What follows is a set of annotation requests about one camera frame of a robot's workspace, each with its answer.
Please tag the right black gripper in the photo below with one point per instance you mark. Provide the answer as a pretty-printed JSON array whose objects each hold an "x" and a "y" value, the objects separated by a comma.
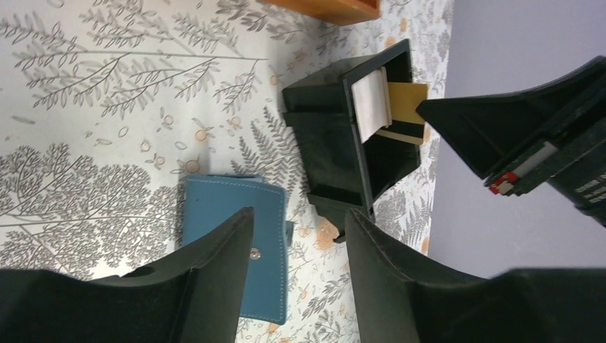
[{"x": 553, "y": 133}]

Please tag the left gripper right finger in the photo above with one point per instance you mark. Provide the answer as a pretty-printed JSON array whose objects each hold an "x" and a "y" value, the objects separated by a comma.
[{"x": 401, "y": 295}]

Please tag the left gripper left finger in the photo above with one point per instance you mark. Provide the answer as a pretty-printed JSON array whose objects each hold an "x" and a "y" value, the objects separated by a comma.
[{"x": 191, "y": 295}]

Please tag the gold black credit card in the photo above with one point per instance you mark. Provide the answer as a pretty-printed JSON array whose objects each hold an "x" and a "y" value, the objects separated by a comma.
[{"x": 406, "y": 124}]

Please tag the orange compartment tray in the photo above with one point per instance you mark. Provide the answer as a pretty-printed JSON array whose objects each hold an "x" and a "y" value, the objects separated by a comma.
[{"x": 339, "y": 12}]

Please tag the white card in box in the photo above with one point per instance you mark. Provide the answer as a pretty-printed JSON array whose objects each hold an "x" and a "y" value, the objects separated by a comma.
[{"x": 371, "y": 103}]

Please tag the black card box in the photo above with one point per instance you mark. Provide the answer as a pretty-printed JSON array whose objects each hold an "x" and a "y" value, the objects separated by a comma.
[{"x": 344, "y": 172}]

